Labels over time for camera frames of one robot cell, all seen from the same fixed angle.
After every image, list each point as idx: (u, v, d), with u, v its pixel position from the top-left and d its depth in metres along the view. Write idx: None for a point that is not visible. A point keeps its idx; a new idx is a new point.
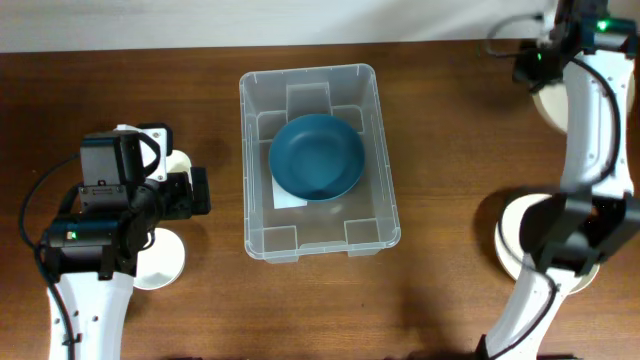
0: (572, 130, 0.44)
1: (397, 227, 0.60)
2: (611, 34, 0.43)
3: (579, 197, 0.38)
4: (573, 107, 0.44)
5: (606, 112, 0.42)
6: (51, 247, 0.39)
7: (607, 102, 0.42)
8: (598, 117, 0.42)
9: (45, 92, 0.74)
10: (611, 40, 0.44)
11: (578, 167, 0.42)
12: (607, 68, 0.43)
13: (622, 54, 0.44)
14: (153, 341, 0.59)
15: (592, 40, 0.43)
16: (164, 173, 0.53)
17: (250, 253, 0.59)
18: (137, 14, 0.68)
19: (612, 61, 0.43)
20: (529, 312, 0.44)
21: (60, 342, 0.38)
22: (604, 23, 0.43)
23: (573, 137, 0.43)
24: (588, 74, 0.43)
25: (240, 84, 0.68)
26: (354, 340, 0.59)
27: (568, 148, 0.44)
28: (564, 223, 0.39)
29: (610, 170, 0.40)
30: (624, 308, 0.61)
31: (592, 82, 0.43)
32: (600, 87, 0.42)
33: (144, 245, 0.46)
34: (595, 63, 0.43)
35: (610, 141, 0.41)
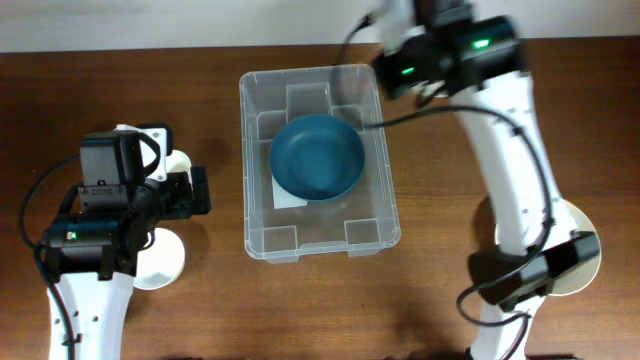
0: (494, 177, 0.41)
1: (397, 227, 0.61)
2: (495, 50, 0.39)
3: (534, 263, 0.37)
4: (488, 157, 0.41)
5: (524, 153, 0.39)
6: (51, 248, 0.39)
7: (520, 142, 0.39)
8: (517, 169, 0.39)
9: (44, 93, 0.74)
10: (496, 54, 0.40)
11: (514, 222, 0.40)
12: (504, 97, 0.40)
13: (515, 71, 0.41)
14: (154, 342, 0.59)
15: (476, 62, 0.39)
16: (164, 173, 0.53)
17: (250, 253, 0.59)
18: (137, 14, 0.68)
19: (508, 88, 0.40)
20: (506, 338, 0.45)
21: (61, 342, 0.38)
22: (484, 40, 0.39)
23: (497, 187, 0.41)
24: (488, 116, 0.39)
25: (240, 84, 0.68)
26: (354, 340, 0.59)
27: (496, 198, 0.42)
28: (528, 286, 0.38)
29: (549, 221, 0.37)
30: (624, 308, 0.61)
31: (496, 125, 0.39)
32: (507, 127, 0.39)
33: (144, 245, 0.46)
34: (490, 97, 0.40)
35: (535, 190, 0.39)
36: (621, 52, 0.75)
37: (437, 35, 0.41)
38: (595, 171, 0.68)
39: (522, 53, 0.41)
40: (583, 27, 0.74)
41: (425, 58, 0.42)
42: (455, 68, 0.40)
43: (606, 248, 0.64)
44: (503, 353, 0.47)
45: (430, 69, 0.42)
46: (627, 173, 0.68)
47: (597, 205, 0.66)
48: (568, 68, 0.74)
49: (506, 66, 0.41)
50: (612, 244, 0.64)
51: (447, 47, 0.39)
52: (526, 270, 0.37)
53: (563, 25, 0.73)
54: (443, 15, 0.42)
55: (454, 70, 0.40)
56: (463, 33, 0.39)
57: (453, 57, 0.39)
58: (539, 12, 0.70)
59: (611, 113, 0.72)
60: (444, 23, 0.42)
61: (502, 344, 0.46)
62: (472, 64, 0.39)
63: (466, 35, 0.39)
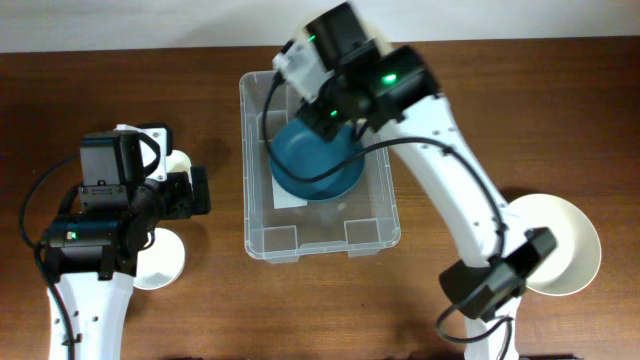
0: (437, 195, 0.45)
1: (397, 228, 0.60)
2: (404, 83, 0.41)
3: (499, 273, 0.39)
4: (427, 177, 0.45)
5: (459, 169, 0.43)
6: (51, 247, 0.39)
7: (453, 160, 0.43)
8: (452, 185, 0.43)
9: (44, 93, 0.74)
10: (406, 84, 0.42)
11: (469, 235, 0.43)
12: (425, 122, 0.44)
13: (428, 95, 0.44)
14: (154, 342, 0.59)
15: (391, 96, 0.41)
16: (164, 173, 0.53)
17: (250, 253, 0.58)
18: (137, 14, 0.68)
19: (429, 113, 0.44)
20: (494, 342, 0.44)
21: (60, 342, 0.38)
22: (392, 75, 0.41)
23: (445, 205, 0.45)
24: (416, 144, 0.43)
25: (240, 84, 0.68)
26: (354, 340, 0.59)
27: (445, 212, 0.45)
28: (500, 294, 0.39)
29: (501, 227, 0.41)
30: (624, 308, 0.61)
31: (425, 149, 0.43)
32: (438, 148, 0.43)
33: (144, 245, 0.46)
34: (412, 127, 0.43)
35: (475, 200, 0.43)
36: (621, 52, 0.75)
37: (347, 77, 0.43)
38: (595, 171, 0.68)
39: (431, 75, 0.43)
40: (583, 27, 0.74)
41: (343, 102, 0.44)
42: (372, 106, 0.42)
43: (606, 248, 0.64)
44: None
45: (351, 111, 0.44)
46: (627, 173, 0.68)
47: (596, 205, 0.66)
48: (567, 68, 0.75)
49: (419, 93, 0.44)
50: (612, 244, 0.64)
51: (360, 90, 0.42)
52: (492, 280, 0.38)
53: (563, 25, 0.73)
54: (347, 53, 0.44)
55: (373, 110, 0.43)
56: (370, 72, 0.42)
57: (368, 97, 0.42)
58: (539, 12, 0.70)
59: (611, 114, 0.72)
60: (354, 60, 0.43)
61: (491, 351, 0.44)
62: (387, 100, 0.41)
63: (372, 74, 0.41)
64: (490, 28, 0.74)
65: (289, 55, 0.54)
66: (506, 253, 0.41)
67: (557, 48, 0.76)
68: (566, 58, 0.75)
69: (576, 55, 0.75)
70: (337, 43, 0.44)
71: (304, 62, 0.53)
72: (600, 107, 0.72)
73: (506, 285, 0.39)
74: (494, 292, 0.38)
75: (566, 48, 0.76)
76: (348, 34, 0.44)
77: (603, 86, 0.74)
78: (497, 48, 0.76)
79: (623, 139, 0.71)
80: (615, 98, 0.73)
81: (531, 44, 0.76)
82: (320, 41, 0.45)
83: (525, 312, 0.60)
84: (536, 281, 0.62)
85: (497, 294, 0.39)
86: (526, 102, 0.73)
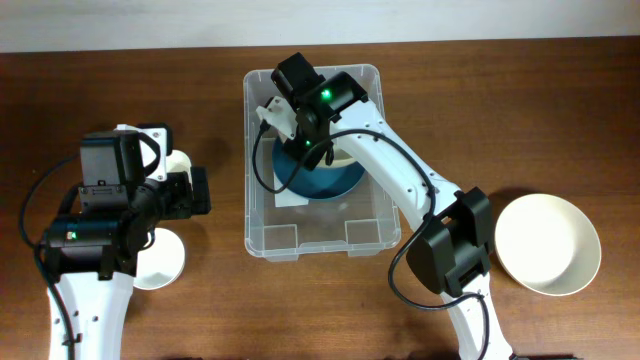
0: (380, 179, 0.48)
1: (397, 228, 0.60)
2: (339, 97, 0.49)
3: (433, 228, 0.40)
4: (370, 165, 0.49)
5: (392, 154, 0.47)
6: (51, 248, 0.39)
7: (384, 144, 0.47)
8: (387, 166, 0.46)
9: (44, 93, 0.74)
10: (344, 99, 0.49)
11: (408, 204, 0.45)
12: (358, 119, 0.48)
13: (358, 100, 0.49)
14: (153, 342, 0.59)
15: (332, 108, 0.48)
16: (164, 173, 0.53)
17: (250, 251, 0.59)
18: (137, 14, 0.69)
19: (357, 110, 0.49)
20: (474, 327, 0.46)
21: (61, 342, 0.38)
22: (326, 91, 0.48)
23: (386, 185, 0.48)
24: (350, 134, 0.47)
25: (244, 82, 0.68)
26: (354, 340, 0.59)
27: (389, 194, 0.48)
28: (443, 250, 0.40)
29: (431, 189, 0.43)
30: (624, 308, 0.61)
31: (360, 138, 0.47)
32: (368, 135, 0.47)
33: (143, 245, 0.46)
34: (348, 124, 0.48)
35: (410, 176, 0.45)
36: (621, 52, 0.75)
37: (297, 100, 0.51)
38: (595, 170, 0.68)
39: (359, 84, 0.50)
40: (581, 27, 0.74)
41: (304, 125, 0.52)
42: (319, 121, 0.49)
43: (606, 248, 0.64)
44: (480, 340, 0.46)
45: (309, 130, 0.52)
46: (628, 173, 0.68)
47: (597, 205, 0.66)
48: (566, 68, 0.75)
49: (352, 100, 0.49)
50: (612, 243, 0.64)
51: (307, 107, 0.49)
52: (428, 234, 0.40)
53: (563, 25, 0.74)
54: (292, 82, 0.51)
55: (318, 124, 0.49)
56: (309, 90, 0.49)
57: (314, 113, 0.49)
58: (536, 11, 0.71)
59: (610, 113, 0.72)
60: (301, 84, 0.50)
61: (473, 336, 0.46)
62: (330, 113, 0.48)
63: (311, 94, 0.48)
64: (489, 28, 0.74)
65: (270, 107, 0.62)
66: (440, 212, 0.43)
67: (557, 48, 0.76)
68: (565, 58, 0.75)
69: (575, 54, 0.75)
70: (288, 77, 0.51)
71: (284, 110, 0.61)
72: (600, 107, 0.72)
73: (446, 241, 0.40)
74: (433, 246, 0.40)
75: (566, 48, 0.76)
76: (299, 72, 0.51)
77: (604, 86, 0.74)
78: (497, 48, 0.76)
79: (623, 138, 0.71)
80: (615, 98, 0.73)
81: (531, 44, 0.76)
82: (281, 79, 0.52)
83: (526, 312, 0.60)
84: (536, 281, 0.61)
85: (438, 249, 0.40)
86: (527, 102, 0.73)
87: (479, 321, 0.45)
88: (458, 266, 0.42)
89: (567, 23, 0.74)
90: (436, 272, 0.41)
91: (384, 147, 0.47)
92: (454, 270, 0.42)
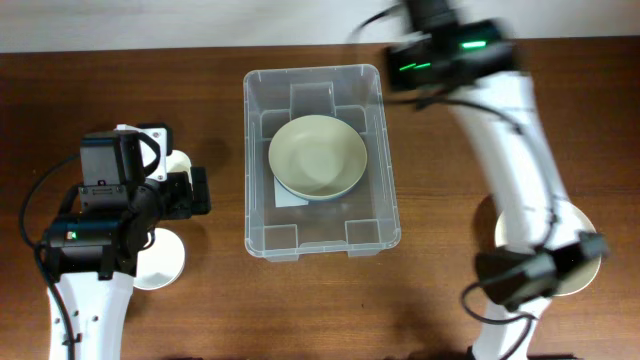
0: (493, 169, 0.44)
1: (397, 228, 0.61)
2: (464, 54, 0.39)
3: (539, 267, 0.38)
4: (480, 145, 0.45)
5: (517, 153, 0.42)
6: (51, 247, 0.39)
7: (517, 141, 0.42)
8: (515, 166, 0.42)
9: (44, 93, 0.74)
10: (478, 55, 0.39)
11: (518, 218, 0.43)
12: (500, 96, 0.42)
13: (503, 72, 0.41)
14: (153, 342, 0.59)
15: (468, 61, 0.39)
16: (164, 173, 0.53)
17: (250, 251, 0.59)
18: (138, 14, 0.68)
19: (507, 88, 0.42)
20: (508, 338, 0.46)
21: (60, 342, 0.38)
22: (480, 42, 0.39)
23: (497, 181, 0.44)
24: (489, 118, 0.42)
25: (244, 82, 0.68)
26: (354, 340, 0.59)
27: (493, 178, 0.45)
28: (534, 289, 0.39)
29: (555, 218, 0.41)
30: (624, 309, 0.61)
31: (499, 126, 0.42)
32: (506, 126, 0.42)
33: (143, 245, 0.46)
34: (490, 97, 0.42)
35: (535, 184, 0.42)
36: (621, 52, 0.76)
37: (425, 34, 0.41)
38: (595, 170, 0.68)
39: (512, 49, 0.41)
40: (580, 28, 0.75)
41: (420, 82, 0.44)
42: (448, 69, 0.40)
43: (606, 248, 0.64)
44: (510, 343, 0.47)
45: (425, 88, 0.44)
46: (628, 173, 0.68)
47: (597, 205, 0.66)
48: (565, 68, 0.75)
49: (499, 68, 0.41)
50: (612, 244, 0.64)
51: (436, 51, 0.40)
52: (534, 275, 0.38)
53: (562, 26, 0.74)
54: (433, 17, 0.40)
55: (448, 72, 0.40)
56: (460, 33, 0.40)
57: (448, 58, 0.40)
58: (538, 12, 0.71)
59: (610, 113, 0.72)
60: (436, 24, 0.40)
61: (506, 340, 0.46)
62: (446, 70, 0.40)
63: (442, 46, 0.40)
64: None
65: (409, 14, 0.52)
66: (551, 244, 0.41)
67: (557, 48, 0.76)
68: (565, 58, 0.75)
69: (575, 55, 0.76)
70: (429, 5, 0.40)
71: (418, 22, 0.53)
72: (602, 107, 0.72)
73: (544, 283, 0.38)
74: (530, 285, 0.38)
75: (566, 48, 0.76)
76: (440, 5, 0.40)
77: (604, 86, 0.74)
78: None
79: (624, 138, 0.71)
80: (615, 98, 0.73)
81: (531, 45, 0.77)
82: (414, 8, 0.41)
83: None
84: None
85: (532, 288, 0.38)
86: None
87: (515, 335, 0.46)
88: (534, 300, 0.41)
89: (567, 23, 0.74)
90: (513, 298, 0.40)
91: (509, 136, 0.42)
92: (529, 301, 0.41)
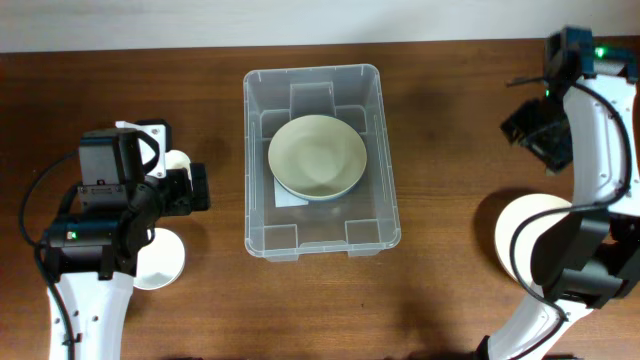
0: (580, 151, 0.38)
1: (397, 228, 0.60)
2: (601, 64, 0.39)
3: (595, 216, 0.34)
4: (576, 120, 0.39)
5: (612, 135, 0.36)
6: (51, 247, 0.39)
7: (613, 127, 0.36)
8: (605, 137, 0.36)
9: (44, 93, 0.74)
10: (613, 65, 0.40)
11: (589, 188, 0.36)
12: (612, 91, 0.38)
13: (622, 79, 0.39)
14: (153, 342, 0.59)
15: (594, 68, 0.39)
16: (163, 170, 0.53)
17: (250, 251, 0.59)
18: (138, 14, 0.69)
19: (615, 84, 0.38)
20: (531, 333, 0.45)
21: (60, 342, 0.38)
22: (600, 50, 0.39)
23: (580, 159, 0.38)
24: (591, 98, 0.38)
25: (244, 81, 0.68)
26: (354, 340, 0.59)
27: (577, 145, 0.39)
28: (583, 245, 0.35)
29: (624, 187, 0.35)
30: (624, 308, 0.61)
31: (596, 106, 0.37)
32: (605, 110, 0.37)
33: (147, 239, 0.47)
34: (600, 89, 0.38)
35: (619, 157, 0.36)
36: None
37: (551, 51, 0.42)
38: None
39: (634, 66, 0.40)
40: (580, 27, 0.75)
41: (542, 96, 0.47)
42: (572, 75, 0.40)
43: None
44: (531, 340, 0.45)
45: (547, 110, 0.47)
46: None
47: None
48: None
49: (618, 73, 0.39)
50: None
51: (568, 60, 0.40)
52: (587, 221, 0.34)
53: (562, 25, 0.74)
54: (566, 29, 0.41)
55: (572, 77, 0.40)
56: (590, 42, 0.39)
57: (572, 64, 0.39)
58: (537, 11, 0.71)
59: None
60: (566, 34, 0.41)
61: (527, 334, 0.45)
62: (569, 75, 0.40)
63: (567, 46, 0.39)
64: (490, 28, 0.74)
65: None
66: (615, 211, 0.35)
67: None
68: None
69: None
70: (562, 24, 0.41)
71: None
72: None
73: (596, 240, 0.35)
74: (580, 234, 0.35)
75: None
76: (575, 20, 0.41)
77: None
78: (497, 48, 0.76)
79: None
80: None
81: (531, 44, 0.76)
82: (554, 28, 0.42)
83: None
84: None
85: (580, 240, 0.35)
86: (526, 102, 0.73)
87: (542, 331, 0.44)
88: (582, 278, 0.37)
89: (567, 22, 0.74)
90: (560, 259, 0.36)
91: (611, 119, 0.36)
92: (575, 276, 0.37)
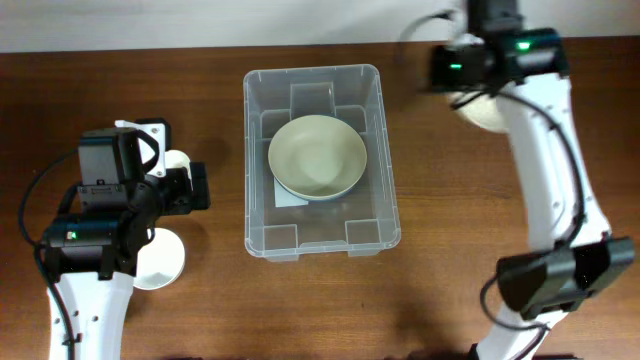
0: (531, 177, 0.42)
1: (397, 228, 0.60)
2: (529, 60, 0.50)
3: (562, 257, 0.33)
4: (518, 136, 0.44)
5: (552, 153, 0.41)
6: (51, 248, 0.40)
7: (555, 138, 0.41)
8: (550, 159, 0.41)
9: (44, 92, 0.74)
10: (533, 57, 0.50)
11: (549, 221, 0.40)
12: (543, 94, 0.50)
13: (552, 76, 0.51)
14: (153, 342, 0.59)
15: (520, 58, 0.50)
16: (163, 169, 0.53)
17: (250, 251, 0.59)
18: (138, 14, 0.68)
19: (544, 88, 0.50)
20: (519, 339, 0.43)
21: (60, 342, 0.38)
22: (525, 45, 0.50)
23: (531, 179, 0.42)
24: (528, 109, 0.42)
25: (244, 81, 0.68)
26: (354, 340, 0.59)
27: (523, 163, 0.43)
28: (552, 287, 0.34)
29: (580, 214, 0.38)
30: (625, 308, 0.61)
31: (535, 119, 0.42)
32: (544, 123, 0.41)
33: (147, 237, 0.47)
34: (529, 89, 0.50)
35: (564, 180, 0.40)
36: (620, 52, 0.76)
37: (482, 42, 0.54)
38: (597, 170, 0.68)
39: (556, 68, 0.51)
40: (579, 28, 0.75)
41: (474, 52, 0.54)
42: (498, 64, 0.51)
43: None
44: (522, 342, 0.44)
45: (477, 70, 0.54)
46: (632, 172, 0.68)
47: None
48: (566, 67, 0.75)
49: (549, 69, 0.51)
50: None
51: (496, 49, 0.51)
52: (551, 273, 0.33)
53: (562, 25, 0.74)
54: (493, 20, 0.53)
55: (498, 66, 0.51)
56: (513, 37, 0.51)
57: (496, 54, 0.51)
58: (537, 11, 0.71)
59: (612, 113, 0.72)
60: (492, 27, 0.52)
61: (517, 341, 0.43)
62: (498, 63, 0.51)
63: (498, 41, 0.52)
64: None
65: None
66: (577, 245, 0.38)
67: None
68: None
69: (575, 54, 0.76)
70: (488, 10, 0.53)
71: None
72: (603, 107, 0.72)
73: (563, 282, 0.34)
74: (546, 283, 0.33)
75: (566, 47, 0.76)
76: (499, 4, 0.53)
77: (603, 85, 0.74)
78: None
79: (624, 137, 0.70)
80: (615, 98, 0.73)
81: None
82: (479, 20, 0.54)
83: None
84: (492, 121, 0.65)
85: (546, 286, 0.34)
86: None
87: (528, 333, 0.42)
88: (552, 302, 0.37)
89: (568, 22, 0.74)
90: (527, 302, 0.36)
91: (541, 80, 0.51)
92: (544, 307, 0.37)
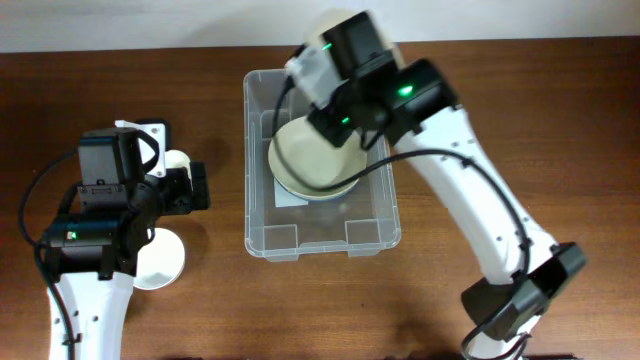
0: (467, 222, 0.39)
1: (397, 228, 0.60)
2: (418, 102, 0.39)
3: (526, 289, 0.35)
4: (439, 183, 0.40)
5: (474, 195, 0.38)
6: (51, 248, 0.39)
7: (473, 172, 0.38)
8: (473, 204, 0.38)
9: (43, 92, 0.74)
10: (424, 96, 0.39)
11: (497, 261, 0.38)
12: (441, 135, 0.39)
13: (446, 107, 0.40)
14: (153, 342, 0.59)
15: (408, 107, 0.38)
16: (163, 169, 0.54)
17: (250, 251, 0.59)
18: (138, 14, 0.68)
19: (447, 124, 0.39)
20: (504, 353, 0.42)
21: (60, 342, 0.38)
22: (407, 87, 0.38)
23: (468, 223, 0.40)
24: (434, 156, 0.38)
25: (244, 82, 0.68)
26: (354, 340, 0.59)
27: (455, 212, 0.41)
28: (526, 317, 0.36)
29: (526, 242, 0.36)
30: (625, 308, 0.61)
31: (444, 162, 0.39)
32: (455, 160, 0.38)
33: (147, 237, 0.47)
34: (430, 140, 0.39)
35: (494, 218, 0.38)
36: (620, 52, 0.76)
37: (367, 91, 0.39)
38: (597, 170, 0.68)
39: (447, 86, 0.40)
40: (579, 28, 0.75)
41: (360, 103, 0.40)
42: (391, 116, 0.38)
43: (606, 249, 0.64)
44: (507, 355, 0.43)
45: (367, 124, 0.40)
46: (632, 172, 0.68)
47: (596, 204, 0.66)
48: (565, 67, 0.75)
49: (436, 105, 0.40)
50: (611, 246, 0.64)
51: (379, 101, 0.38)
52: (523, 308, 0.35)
53: (562, 25, 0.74)
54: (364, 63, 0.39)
55: (388, 123, 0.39)
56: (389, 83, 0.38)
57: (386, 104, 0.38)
58: (537, 11, 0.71)
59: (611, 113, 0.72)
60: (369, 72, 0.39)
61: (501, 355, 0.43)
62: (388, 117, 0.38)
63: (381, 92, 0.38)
64: (490, 29, 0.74)
65: None
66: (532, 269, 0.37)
67: (556, 48, 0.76)
68: (564, 57, 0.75)
69: (574, 54, 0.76)
70: (355, 50, 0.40)
71: None
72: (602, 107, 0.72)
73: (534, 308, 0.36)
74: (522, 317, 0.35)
75: (565, 47, 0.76)
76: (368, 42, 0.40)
77: (603, 85, 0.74)
78: (497, 48, 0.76)
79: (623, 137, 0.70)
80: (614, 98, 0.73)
81: (532, 44, 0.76)
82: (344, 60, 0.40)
83: None
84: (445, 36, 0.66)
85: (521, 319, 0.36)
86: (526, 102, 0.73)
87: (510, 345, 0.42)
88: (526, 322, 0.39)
89: (568, 22, 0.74)
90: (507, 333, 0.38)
91: (436, 123, 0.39)
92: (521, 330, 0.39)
